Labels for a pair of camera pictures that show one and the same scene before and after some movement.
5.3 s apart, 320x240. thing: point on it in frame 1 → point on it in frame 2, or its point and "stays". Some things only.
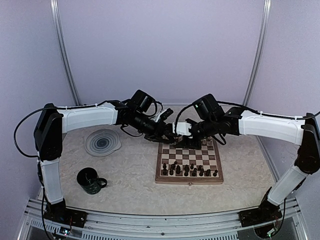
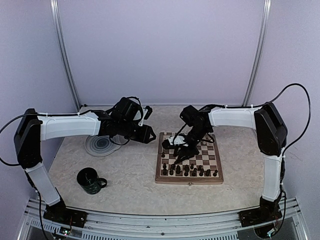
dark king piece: (194, 173) stays
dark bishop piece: (201, 172) stays
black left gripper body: (152, 133) → (137, 136)
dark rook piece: (208, 172) stays
